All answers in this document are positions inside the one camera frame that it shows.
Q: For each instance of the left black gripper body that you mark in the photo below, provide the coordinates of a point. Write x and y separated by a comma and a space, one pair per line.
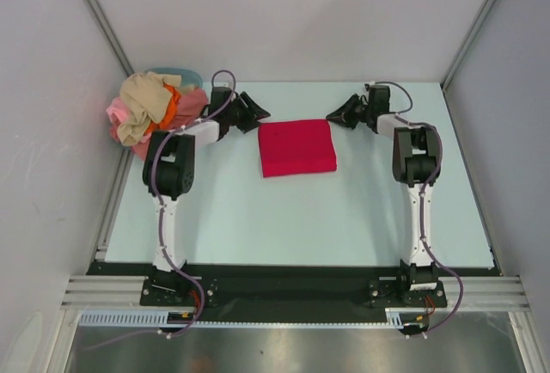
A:
241, 116

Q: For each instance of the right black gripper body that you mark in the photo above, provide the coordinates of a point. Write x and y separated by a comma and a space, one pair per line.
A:
356, 111

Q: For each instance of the magenta red t-shirt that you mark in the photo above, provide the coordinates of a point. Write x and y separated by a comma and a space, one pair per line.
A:
296, 147

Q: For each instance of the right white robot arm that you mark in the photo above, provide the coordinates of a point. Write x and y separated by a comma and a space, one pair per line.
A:
417, 158

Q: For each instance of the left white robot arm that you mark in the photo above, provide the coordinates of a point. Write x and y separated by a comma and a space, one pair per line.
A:
168, 174

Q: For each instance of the salmon pink t-shirt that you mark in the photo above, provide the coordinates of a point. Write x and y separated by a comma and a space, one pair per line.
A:
190, 107

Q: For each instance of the blue plastic laundry basket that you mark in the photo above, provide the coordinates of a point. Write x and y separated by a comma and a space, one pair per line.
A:
188, 77

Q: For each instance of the orange t-shirt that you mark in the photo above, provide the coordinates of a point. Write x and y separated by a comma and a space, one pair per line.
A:
171, 111

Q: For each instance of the beige t-shirt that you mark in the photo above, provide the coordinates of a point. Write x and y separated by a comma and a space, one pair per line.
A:
147, 101

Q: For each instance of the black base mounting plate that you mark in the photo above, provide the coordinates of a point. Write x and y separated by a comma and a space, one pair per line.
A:
307, 313

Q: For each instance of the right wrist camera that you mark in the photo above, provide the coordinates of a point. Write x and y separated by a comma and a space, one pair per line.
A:
369, 86

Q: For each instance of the left corner aluminium post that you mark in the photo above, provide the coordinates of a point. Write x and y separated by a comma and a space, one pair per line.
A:
101, 20

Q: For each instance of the corner aluminium post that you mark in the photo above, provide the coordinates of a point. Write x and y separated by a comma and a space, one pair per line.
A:
472, 34
101, 20

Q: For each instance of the right corner aluminium post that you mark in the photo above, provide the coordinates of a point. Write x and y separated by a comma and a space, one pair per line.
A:
472, 34

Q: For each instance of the aluminium extrusion rail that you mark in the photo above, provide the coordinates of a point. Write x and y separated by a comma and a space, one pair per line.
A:
124, 292

